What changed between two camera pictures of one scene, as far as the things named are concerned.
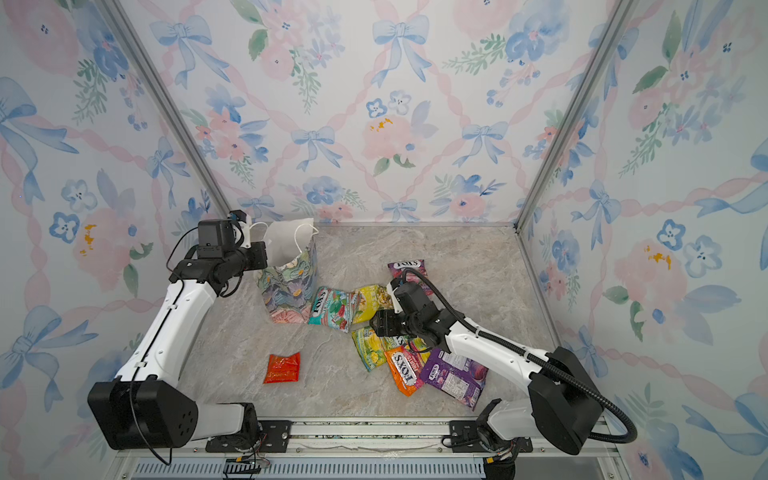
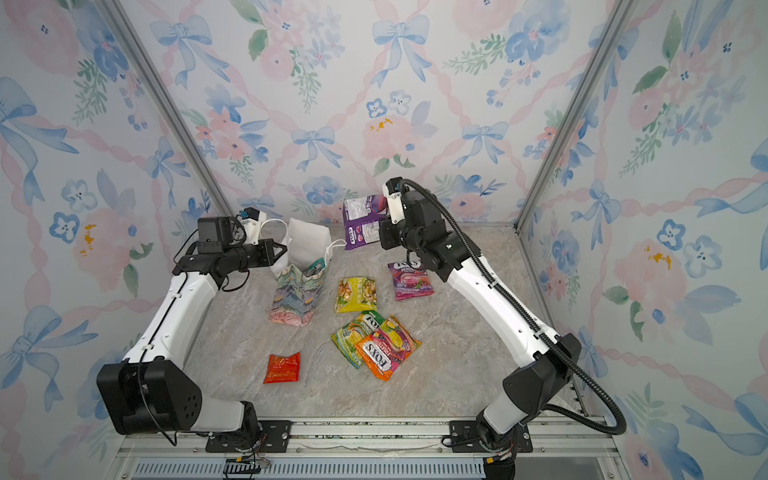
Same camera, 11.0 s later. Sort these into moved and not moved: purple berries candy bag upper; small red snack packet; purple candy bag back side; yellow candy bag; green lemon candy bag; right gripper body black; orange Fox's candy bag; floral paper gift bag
Moved: purple candy bag back side; yellow candy bag; orange Fox's candy bag; floral paper gift bag; right gripper body black; green lemon candy bag
Not moved: purple berries candy bag upper; small red snack packet
